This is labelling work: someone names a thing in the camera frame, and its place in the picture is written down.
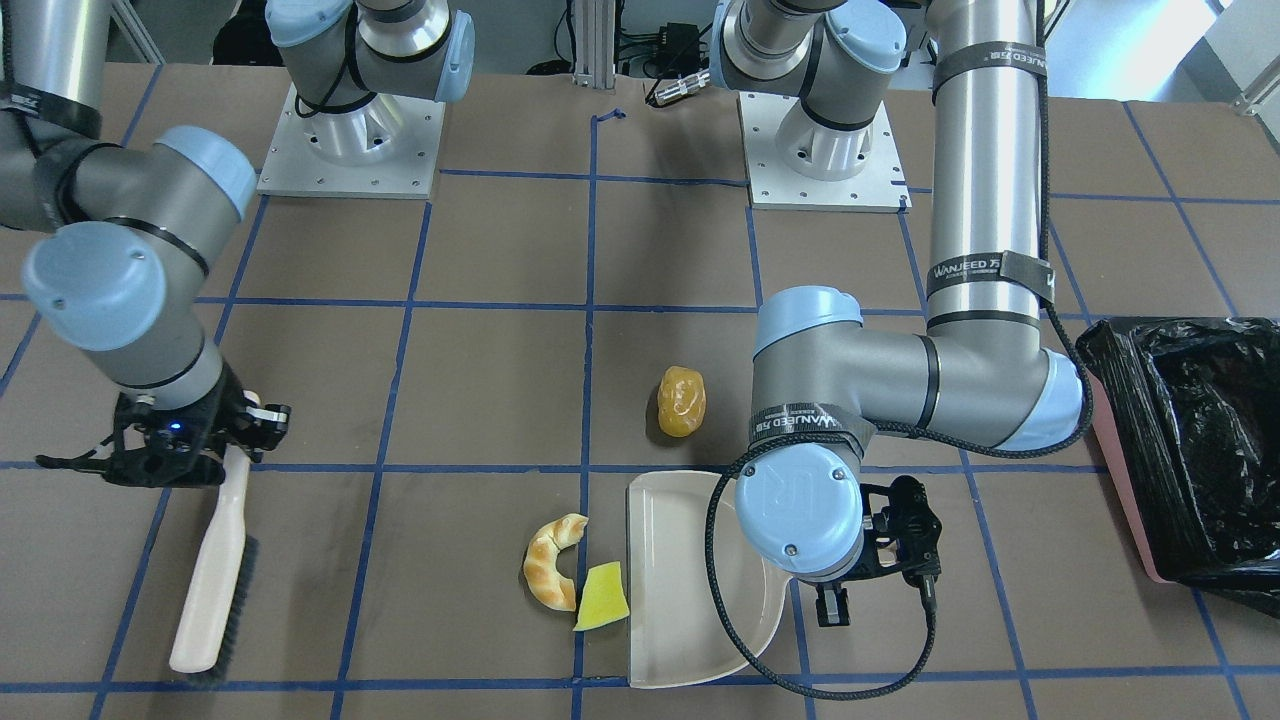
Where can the aluminium frame post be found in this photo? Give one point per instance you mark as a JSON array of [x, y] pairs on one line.
[[594, 36]]

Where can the beige plastic dustpan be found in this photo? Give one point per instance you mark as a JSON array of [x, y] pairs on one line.
[[676, 637]]

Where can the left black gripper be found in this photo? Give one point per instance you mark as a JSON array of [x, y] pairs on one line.
[[832, 603]]

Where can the beige hand brush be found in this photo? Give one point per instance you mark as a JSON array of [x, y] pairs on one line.
[[208, 629]]

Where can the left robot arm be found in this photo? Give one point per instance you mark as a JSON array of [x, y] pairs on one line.
[[921, 320]]

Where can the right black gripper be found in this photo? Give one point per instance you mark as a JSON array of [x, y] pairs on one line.
[[222, 413]]

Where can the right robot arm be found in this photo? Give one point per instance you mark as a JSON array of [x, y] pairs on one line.
[[130, 235]]

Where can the croissant bread piece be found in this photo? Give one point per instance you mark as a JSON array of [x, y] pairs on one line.
[[546, 583]]

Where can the pink bin with black bag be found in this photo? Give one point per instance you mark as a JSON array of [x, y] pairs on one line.
[[1187, 416]]

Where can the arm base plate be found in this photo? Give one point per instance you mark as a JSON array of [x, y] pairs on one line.
[[386, 150], [795, 164]]

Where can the yellow sponge piece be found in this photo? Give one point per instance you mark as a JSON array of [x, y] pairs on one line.
[[603, 599]]

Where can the orange-yellow bread roll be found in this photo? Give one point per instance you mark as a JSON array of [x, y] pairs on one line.
[[681, 401]]

